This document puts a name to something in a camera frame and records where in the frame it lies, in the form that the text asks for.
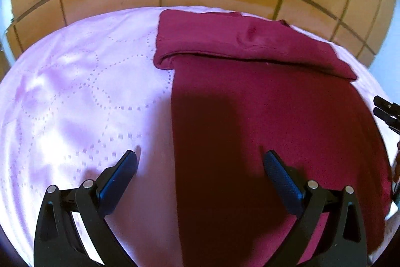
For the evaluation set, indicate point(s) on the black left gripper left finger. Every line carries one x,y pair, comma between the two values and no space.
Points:
57,241

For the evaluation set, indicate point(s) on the dark red garment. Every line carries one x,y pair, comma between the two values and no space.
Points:
243,86

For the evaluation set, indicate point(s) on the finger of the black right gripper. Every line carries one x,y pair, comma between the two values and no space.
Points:
391,109
392,122

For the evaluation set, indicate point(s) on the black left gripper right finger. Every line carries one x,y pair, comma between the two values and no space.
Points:
329,227

